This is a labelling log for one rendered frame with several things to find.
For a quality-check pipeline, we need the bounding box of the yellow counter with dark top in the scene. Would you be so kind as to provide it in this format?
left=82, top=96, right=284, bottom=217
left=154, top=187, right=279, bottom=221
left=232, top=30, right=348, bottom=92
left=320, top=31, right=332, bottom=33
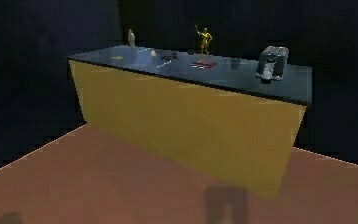
left=66, top=44, right=313, bottom=201

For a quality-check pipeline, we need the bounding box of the grey coffee machine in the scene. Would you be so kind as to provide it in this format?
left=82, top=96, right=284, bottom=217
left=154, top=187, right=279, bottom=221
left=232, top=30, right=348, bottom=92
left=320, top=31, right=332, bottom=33
left=256, top=45, right=290, bottom=85

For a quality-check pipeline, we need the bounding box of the gold figure statue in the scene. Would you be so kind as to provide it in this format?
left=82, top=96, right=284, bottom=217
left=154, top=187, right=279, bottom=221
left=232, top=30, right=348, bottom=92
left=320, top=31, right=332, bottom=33
left=194, top=24, right=214, bottom=62

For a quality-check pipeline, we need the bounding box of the dark grey cup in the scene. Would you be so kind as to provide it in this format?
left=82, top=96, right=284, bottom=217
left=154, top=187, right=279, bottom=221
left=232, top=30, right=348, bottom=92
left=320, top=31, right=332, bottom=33
left=230, top=57, right=242, bottom=71

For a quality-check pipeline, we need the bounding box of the pale beige bottle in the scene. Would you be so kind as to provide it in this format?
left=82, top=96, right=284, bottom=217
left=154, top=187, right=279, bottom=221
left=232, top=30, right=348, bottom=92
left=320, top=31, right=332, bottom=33
left=127, top=28, right=137, bottom=48

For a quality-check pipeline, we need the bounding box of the black pan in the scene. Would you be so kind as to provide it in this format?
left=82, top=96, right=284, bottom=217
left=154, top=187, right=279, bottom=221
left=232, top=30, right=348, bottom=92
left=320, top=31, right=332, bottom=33
left=156, top=51, right=180, bottom=68

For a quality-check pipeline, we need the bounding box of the red book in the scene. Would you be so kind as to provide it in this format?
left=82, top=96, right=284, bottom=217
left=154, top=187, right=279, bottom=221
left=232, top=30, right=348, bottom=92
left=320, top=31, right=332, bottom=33
left=190, top=59, right=218, bottom=70

